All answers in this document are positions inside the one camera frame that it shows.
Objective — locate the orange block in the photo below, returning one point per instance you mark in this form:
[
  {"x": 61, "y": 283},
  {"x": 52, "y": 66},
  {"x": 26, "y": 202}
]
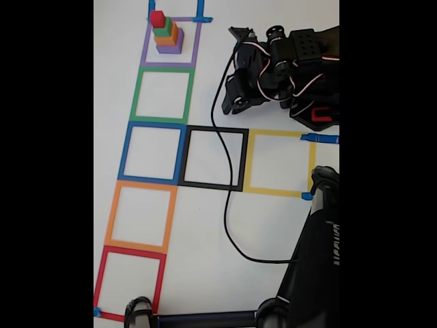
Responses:
[{"x": 169, "y": 40}]

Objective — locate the green block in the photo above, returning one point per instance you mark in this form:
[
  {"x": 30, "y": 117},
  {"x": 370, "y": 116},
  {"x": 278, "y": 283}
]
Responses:
[{"x": 167, "y": 29}]

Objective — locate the small red cube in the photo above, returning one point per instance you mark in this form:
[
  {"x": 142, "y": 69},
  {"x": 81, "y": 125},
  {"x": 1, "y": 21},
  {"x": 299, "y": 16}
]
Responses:
[{"x": 157, "y": 18}]

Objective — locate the blue tape strip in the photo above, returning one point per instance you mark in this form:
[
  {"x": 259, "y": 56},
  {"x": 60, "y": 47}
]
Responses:
[
  {"x": 151, "y": 8},
  {"x": 200, "y": 8},
  {"x": 324, "y": 139},
  {"x": 205, "y": 19}
]

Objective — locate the purple block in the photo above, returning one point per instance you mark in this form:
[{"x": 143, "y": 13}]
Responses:
[{"x": 170, "y": 49}]

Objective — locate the small blue tape piece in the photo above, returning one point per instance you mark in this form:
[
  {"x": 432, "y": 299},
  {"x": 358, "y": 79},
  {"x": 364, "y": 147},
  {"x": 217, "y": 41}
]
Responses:
[
  {"x": 97, "y": 311},
  {"x": 306, "y": 196}
]

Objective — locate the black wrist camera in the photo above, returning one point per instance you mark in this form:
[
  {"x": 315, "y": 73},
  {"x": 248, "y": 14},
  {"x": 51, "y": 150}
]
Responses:
[{"x": 240, "y": 34}]

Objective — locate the black square frame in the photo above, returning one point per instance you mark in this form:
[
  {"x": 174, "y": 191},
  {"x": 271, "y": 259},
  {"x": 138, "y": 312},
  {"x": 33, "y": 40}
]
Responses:
[{"x": 215, "y": 129}]

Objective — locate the yellow square frame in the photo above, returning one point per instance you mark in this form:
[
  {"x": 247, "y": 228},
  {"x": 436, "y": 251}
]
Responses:
[{"x": 276, "y": 133}]

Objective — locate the purple square frame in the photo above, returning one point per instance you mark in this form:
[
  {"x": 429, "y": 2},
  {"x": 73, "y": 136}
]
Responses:
[{"x": 169, "y": 65}]

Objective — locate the green square frame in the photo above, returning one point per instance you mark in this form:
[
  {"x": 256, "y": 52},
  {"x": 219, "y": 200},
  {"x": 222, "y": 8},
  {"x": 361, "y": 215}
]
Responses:
[{"x": 160, "y": 69}]

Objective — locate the blue square frame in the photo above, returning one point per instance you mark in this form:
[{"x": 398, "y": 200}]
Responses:
[{"x": 124, "y": 153}]

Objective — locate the orange square frame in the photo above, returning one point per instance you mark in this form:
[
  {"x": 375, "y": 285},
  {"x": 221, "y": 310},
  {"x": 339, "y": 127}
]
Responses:
[{"x": 143, "y": 185}]

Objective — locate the red square frame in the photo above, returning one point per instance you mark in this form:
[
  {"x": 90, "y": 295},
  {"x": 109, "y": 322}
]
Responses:
[{"x": 133, "y": 253}]

